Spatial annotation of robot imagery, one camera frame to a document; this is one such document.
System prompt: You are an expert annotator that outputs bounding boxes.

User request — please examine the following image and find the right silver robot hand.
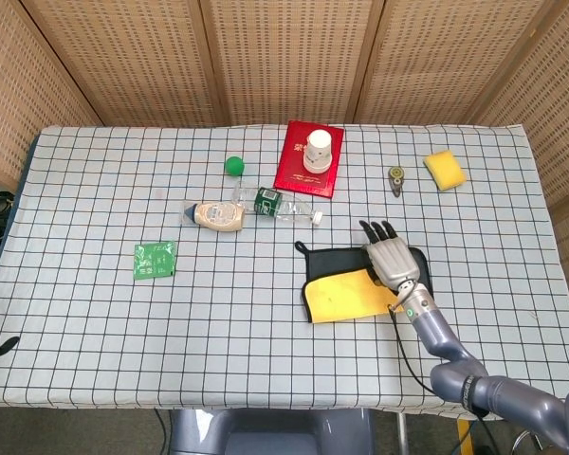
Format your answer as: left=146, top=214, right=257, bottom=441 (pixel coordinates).
left=358, top=219, right=422, bottom=290

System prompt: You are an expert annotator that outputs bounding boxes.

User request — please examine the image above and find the black and yellow cloth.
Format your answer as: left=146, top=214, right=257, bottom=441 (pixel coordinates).
left=294, top=240, right=433, bottom=325

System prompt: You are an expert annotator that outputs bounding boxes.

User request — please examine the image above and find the yellow sponge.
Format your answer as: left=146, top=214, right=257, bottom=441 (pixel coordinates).
left=423, top=149, right=468, bottom=192

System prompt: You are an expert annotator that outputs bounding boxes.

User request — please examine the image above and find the stack of paper cups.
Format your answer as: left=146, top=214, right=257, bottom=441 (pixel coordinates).
left=303, top=129, right=334, bottom=174

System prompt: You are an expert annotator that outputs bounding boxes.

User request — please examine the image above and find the red booklet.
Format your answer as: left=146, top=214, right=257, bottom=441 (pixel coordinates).
left=273, top=119, right=346, bottom=199

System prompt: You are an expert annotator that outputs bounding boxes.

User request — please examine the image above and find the clear green-label water bottle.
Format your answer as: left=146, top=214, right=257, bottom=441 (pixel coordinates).
left=231, top=180, right=324, bottom=227

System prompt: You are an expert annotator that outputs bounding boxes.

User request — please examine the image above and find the metal table leg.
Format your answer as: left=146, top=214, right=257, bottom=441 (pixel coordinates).
left=396, top=412, right=410, bottom=455

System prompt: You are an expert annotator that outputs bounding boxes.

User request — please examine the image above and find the green tea sachet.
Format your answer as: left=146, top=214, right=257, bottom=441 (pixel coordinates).
left=133, top=240, right=177, bottom=282

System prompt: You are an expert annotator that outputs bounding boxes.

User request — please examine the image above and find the beige squeeze sauce bottle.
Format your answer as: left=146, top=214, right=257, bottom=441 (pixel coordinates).
left=179, top=199, right=247, bottom=233

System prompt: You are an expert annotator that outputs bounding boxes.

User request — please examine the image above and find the checkered white tablecloth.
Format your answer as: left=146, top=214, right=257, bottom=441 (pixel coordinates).
left=0, top=123, right=560, bottom=423

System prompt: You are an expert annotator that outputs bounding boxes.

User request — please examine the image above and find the woven rattan screen panel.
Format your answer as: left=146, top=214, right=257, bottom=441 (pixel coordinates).
left=0, top=0, right=103, bottom=191
left=198, top=0, right=385, bottom=127
left=353, top=0, right=559, bottom=125
left=21, top=0, right=229, bottom=128
left=471, top=0, right=569, bottom=361

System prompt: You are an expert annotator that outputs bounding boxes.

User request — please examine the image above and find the grey robot torso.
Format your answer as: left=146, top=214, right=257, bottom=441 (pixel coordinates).
left=169, top=408, right=376, bottom=455

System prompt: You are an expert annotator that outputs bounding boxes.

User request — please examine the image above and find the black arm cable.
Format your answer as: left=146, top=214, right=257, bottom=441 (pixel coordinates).
left=387, top=302, right=489, bottom=421

